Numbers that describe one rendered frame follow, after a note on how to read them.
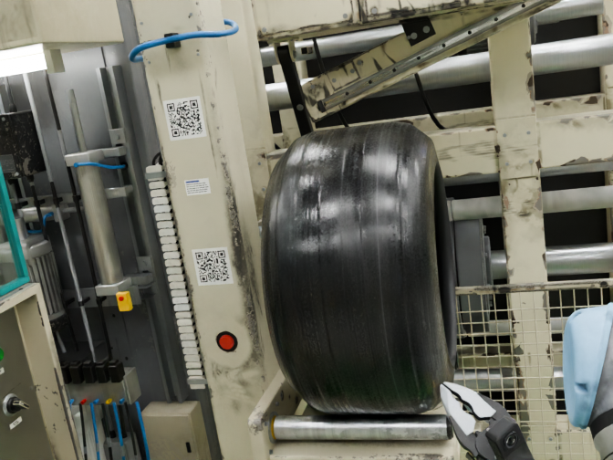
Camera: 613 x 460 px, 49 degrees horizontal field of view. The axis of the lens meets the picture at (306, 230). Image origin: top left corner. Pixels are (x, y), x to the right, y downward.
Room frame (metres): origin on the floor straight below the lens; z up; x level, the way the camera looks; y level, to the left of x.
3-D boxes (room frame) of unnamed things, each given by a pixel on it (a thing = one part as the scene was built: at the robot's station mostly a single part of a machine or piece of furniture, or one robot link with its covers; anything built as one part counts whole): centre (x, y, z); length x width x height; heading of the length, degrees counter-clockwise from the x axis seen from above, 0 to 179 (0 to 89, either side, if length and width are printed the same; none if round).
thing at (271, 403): (1.35, 0.09, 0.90); 0.40 x 0.03 x 0.10; 164
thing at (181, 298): (1.34, 0.26, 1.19); 0.05 x 0.04 x 0.48; 164
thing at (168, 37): (1.35, 0.17, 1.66); 0.19 x 0.19 x 0.06; 74
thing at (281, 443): (1.16, -0.04, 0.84); 0.36 x 0.09 x 0.06; 74
